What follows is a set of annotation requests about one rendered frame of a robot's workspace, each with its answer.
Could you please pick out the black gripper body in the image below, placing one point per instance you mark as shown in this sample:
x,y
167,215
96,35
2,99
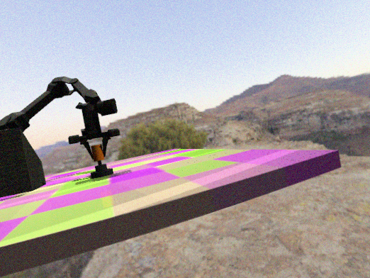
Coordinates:
x,y
92,127

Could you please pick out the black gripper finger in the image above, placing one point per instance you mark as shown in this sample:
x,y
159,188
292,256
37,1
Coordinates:
x,y
86,145
104,142

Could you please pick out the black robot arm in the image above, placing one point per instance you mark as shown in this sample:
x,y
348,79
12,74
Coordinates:
x,y
56,89

